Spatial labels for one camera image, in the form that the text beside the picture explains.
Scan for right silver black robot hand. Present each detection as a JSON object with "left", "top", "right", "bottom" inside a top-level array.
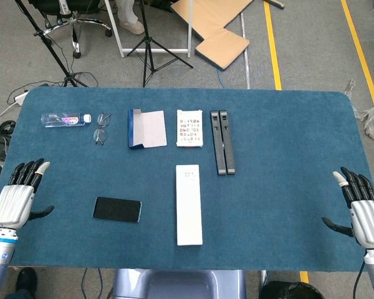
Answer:
[{"left": 321, "top": 166, "right": 374, "bottom": 250}]

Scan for black camera tripod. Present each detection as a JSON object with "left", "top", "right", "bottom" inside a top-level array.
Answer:
[{"left": 127, "top": 0, "right": 194, "bottom": 88}]

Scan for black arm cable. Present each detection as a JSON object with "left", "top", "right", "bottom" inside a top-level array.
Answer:
[{"left": 352, "top": 264, "right": 367, "bottom": 299}]

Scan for black bag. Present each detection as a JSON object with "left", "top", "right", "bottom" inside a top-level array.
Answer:
[{"left": 260, "top": 280, "right": 325, "bottom": 299}]

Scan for small white box with icons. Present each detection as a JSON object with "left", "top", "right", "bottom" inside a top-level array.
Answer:
[{"left": 176, "top": 109, "right": 204, "bottom": 148}]

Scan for seated person beige trousers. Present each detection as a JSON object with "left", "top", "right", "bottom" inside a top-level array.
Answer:
[{"left": 117, "top": 0, "right": 146, "bottom": 35}]

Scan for black shoe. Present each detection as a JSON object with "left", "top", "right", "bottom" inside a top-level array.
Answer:
[{"left": 15, "top": 268, "right": 38, "bottom": 297}]

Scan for open blue glasses case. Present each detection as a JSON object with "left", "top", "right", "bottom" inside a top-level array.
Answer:
[{"left": 127, "top": 108, "right": 168, "bottom": 151}]

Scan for clear plastic water bottle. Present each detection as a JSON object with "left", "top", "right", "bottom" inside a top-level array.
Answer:
[{"left": 41, "top": 112, "right": 92, "bottom": 128}]

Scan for blue floor cable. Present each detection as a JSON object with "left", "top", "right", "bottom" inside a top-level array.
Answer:
[{"left": 216, "top": 67, "right": 227, "bottom": 90}]

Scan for smartphone teal back black screen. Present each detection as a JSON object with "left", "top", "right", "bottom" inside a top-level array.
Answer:
[{"left": 92, "top": 196, "right": 142, "bottom": 224}]

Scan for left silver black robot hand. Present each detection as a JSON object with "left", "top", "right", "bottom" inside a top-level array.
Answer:
[{"left": 0, "top": 158, "right": 55, "bottom": 231}]

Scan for blue felt table mat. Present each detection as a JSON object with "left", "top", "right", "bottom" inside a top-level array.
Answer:
[{"left": 0, "top": 86, "right": 374, "bottom": 272}]

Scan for lavender robot torso base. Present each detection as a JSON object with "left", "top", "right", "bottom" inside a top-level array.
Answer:
[{"left": 112, "top": 268, "right": 247, "bottom": 299}]

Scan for black light stand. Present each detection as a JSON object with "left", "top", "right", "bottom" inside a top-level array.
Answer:
[{"left": 14, "top": 0, "right": 90, "bottom": 88}]

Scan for black folding stand bar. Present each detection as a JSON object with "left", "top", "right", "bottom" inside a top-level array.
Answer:
[
  {"left": 219, "top": 109, "right": 236, "bottom": 176},
  {"left": 209, "top": 110, "right": 228, "bottom": 176}
]

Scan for thin metal frame eyeglasses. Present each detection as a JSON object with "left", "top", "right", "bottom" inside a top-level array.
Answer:
[{"left": 92, "top": 112, "right": 112, "bottom": 146}]

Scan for long white cardboard box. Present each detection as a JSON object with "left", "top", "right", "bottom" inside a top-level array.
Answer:
[{"left": 175, "top": 164, "right": 204, "bottom": 247}]

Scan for black office chair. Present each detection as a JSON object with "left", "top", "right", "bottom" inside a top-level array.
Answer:
[{"left": 27, "top": 0, "right": 113, "bottom": 59}]

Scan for white desk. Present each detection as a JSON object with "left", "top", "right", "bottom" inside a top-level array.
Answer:
[{"left": 104, "top": 0, "right": 193, "bottom": 59}]

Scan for flat brown cardboard sheet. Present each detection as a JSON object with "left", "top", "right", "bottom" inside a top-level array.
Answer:
[{"left": 170, "top": 0, "right": 251, "bottom": 70}]

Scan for white power strip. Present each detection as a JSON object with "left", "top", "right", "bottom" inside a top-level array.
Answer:
[{"left": 14, "top": 90, "right": 29, "bottom": 105}]

